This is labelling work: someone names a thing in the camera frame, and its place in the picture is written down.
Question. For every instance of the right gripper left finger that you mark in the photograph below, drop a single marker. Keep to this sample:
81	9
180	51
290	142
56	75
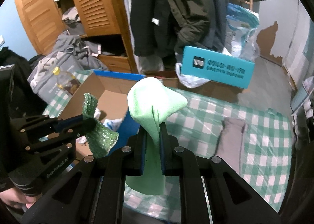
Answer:
93	190

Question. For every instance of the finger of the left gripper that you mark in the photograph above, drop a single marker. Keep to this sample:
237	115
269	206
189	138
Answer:
64	124
86	126

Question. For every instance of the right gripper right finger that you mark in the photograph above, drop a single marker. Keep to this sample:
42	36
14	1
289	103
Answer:
210	190

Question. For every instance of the green sparkly cloth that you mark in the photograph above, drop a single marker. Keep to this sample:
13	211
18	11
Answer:
101	139

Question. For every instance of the light green foam sheet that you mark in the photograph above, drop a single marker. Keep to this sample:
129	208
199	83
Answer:
150	103

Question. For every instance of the person's left hand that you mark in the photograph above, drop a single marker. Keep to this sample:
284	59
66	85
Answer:
15	198

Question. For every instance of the open cardboard box blue rim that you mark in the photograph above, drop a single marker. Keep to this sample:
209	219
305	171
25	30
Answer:
110	89

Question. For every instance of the plastic bottle yellow cap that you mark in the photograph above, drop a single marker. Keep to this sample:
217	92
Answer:
66	81

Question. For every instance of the grey fleece pouch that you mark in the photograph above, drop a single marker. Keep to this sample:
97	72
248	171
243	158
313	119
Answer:
230	146

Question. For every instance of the green white checkered tablecloth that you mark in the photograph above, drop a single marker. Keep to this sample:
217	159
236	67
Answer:
267	147

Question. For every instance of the grey hoodie pile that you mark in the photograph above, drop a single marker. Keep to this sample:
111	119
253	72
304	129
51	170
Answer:
70	54

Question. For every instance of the brown flattened cardboard box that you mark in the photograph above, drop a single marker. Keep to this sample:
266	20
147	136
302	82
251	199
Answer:
211	89

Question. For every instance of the white plastic bag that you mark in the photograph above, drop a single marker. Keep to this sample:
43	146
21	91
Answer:
189	81

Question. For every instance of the wooden louvered wardrobe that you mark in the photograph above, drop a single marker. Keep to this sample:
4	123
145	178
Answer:
42	22

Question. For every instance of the grey shoe rack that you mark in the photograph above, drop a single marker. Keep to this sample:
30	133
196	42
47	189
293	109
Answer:
302	111

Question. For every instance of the teal printed shoe box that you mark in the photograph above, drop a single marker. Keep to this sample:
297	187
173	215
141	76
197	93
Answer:
217	67

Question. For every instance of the dark hanging jackets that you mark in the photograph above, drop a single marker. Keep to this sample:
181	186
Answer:
165	27

